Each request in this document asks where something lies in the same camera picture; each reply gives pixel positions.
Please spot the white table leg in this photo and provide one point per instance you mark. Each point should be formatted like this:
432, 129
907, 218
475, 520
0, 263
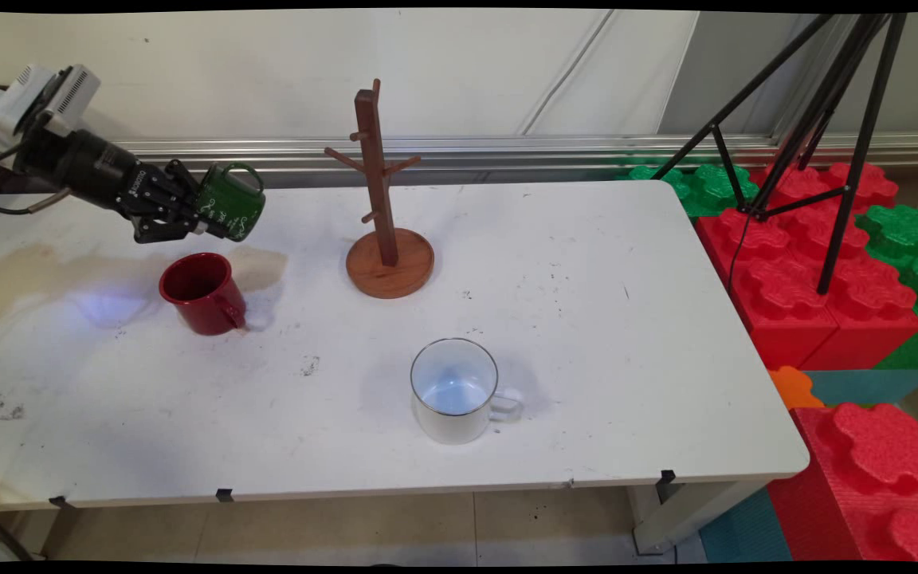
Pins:
686, 514

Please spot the red foam block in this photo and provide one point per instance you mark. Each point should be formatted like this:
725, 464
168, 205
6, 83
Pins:
873, 478
873, 311
778, 307

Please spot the green foam block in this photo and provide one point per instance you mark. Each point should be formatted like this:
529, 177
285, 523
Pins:
905, 239
706, 187

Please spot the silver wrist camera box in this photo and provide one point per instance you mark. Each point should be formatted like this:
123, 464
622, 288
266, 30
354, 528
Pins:
52, 92

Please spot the metal wall rail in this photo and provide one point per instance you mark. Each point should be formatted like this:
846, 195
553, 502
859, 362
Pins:
547, 155

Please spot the white enamel mug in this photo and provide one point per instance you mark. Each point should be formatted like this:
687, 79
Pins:
453, 395

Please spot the red enamel mug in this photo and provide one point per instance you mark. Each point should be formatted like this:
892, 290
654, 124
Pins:
204, 299

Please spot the wooden mug tree stand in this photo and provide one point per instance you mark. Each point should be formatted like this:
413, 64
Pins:
387, 259

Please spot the orange foam piece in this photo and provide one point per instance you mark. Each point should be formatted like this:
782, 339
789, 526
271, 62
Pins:
792, 388

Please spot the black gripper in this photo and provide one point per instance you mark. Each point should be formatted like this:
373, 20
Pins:
88, 171

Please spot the teal foam mat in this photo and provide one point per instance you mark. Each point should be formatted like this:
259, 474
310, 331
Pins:
742, 530
865, 385

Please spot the black table edge clip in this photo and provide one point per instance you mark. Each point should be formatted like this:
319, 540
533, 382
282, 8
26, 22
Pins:
58, 501
225, 495
667, 477

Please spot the green enamel mug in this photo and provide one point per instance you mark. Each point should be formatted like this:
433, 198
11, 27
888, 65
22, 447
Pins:
232, 203

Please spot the black tripod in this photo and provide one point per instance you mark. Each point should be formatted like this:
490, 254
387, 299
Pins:
833, 104

